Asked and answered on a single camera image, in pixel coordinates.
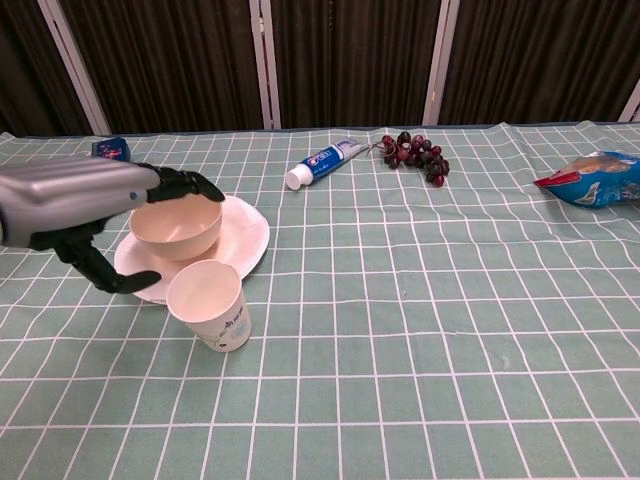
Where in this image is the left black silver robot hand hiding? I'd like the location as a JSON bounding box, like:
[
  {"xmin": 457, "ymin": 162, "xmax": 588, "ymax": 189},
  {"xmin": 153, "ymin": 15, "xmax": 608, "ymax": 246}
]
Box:
[{"xmin": 0, "ymin": 158, "xmax": 226, "ymax": 295}]

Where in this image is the white partition post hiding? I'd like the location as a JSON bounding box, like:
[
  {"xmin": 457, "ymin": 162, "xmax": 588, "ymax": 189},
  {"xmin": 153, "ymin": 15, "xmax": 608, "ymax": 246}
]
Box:
[
  {"xmin": 38, "ymin": 0, "xmax": 112, "ymax": 135},
  {"xmin": 618, "ymin": 82, "xmax": 640, "ymax": 123},
  {"xmin": 248, "ymin": 0, "xmax": 282, "ymax": 130},
  {"xmin": 420, "ymin": 0, "xmax": 461, "ymax": 126}
]

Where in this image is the blue snack bag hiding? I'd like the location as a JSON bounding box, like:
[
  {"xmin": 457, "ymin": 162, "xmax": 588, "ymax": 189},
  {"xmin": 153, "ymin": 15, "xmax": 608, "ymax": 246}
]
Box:
[{"xmin": 532, "ymin": 149, "xmax": 640, "ymax": 209}]

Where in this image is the small white paper cup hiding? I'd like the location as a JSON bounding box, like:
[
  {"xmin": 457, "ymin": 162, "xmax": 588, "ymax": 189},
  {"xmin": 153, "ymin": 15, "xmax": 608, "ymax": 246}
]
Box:
[{"xmin": 166, "ymin": 259, "xmax": 252, "ymax": 354}]

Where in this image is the green white grid tablecloth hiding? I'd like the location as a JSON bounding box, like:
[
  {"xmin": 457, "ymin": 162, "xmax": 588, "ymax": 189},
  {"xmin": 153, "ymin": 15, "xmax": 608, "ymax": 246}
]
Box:
[{"xmin": 0, "ymin": 119, "xmax": 640, "ymax": 480}]

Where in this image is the blue white toothpaste tube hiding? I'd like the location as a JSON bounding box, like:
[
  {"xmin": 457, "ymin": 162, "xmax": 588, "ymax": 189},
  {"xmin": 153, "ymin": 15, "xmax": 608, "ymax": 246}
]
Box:
[{"xmin": 285, "ymin": 137, "xmax": 369, "ymax": 191}]

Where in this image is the dark pleated curtain panel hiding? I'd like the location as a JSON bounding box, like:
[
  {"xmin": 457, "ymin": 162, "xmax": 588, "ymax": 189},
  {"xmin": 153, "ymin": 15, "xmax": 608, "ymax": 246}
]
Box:
[
  {"xmin": 269, "ymin": 0, "xmax": 444, "ymax": 129},
  {"xmin": 0, "ymin": 0, "xmax": 96, "ymax": 137},
  {"xmin": 439, "ymin": 0, "xmax": 640, "ymax": 124},
  {"xmin": 59, "ymin": 0, "xmax": 266, "ymax": 134}
]

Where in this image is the white round plate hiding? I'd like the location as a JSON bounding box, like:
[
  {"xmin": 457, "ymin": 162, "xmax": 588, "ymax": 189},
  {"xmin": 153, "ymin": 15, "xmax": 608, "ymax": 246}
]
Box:
[{"xmin": 113, "ymin": 194, "xmax": 271, "ymax": 305}]

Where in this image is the beige bowl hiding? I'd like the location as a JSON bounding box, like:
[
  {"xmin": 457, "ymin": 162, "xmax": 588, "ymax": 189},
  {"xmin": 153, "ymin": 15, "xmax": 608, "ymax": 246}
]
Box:
[{"xmin": 128, "ymin": 193, "xmax": 224, "ymax": 262}]

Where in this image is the dark red grape bunch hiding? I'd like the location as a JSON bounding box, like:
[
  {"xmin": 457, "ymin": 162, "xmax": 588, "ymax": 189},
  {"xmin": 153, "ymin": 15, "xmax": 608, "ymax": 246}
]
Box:
[{"xmin": 369, "ymin": 131, "xmax": 451, "ymax": 189}]

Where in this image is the dark blue printed box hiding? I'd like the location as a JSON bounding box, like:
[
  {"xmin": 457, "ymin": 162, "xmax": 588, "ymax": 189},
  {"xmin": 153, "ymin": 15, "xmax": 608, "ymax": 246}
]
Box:
[{"xmin": 90, "ymin": 135, "xmax": 134, "ymax": 162}]

